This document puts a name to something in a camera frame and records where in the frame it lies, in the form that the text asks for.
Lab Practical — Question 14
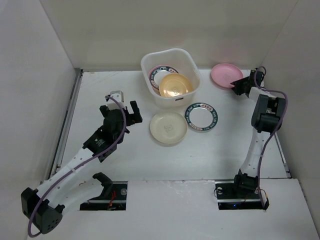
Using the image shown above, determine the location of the yellow plate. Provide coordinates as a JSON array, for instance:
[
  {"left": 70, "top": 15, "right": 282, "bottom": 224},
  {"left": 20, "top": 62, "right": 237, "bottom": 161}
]
[{"left": 159, "top": 73, "right": 194, "bottom": 98}]

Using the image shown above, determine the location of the cream white plate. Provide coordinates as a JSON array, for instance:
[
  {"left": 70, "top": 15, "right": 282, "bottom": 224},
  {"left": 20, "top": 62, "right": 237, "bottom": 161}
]
[{"left": 149, "top": 110, "right": 188, "bottom": 145}]

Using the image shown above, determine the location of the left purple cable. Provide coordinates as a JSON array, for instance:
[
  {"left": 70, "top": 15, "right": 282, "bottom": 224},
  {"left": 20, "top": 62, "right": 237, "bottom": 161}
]
[{"left": 27, "top": 94, "right": 131, "bottom": 238}]

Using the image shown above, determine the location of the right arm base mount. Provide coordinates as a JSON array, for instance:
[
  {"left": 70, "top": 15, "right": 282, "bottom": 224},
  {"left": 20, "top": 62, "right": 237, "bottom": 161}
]
[{"left": 213, "top": 174, "right": 270, "bottom": 211}]

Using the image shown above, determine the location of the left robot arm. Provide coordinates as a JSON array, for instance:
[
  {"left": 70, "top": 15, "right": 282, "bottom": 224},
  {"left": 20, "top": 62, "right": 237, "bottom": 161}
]
[{"left": 21, "top": 97, "right": 143, "bottom": 238}]

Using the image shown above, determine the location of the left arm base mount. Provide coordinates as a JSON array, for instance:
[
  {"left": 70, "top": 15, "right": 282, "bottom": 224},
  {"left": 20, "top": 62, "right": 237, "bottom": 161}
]
[{"left": 79, "top": 172, "right": 128, "bottom": 211}]

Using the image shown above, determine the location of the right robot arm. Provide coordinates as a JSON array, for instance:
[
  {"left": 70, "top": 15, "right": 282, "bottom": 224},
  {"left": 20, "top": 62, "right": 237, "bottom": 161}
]
[{"left": 231, "top": 66, "right": 288, "bottom": 198}]

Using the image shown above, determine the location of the green rimmed plate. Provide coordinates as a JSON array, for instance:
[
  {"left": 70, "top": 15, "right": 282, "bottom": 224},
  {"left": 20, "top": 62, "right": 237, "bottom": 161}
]
[
  {"left": 184, "top": 102, "right": 218, "bottom": 132},
  {"left": 149, "top": 65, "right": 180, "bottom": 93}
]

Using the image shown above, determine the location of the translucent white plastic bin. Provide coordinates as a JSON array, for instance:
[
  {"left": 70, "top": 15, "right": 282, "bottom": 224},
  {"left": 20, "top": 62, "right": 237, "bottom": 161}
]
[{"left": 140, "top": 48, "right": 203, "bottom": 108}]

